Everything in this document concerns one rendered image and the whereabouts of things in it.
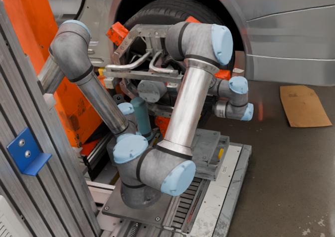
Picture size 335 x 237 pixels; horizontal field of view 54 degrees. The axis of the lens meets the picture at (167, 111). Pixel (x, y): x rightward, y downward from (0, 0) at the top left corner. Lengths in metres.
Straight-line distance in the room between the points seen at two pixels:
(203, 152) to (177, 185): 1.22
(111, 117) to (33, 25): 0.63
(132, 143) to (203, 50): 0.36
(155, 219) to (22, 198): 0.44
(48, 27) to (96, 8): 0.45
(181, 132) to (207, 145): 1.25
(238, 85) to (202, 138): 0.99
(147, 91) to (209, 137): 0.77
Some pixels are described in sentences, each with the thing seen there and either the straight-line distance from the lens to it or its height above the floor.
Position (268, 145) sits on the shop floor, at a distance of 2.56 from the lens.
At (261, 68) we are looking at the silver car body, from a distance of 1.81.
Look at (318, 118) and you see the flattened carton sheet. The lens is 2.85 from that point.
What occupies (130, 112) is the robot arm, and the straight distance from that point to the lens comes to 1.38.
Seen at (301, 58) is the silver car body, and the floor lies 0.90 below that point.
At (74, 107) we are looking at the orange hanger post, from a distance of 1.88.
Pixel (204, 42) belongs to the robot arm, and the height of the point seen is 1.30.
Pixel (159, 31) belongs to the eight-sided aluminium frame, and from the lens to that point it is 1.64.
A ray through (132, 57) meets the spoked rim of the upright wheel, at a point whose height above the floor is 0.88.
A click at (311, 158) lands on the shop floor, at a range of 2.50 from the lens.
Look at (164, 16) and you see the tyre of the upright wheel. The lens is 1.69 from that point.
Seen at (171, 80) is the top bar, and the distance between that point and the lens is 1.51.
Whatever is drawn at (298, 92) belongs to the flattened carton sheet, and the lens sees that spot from 3.11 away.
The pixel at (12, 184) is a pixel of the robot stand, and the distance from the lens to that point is 0.87.
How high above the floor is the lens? 1.73
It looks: 36 degrees down
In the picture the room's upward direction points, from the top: 10 degrees counter-clockwise
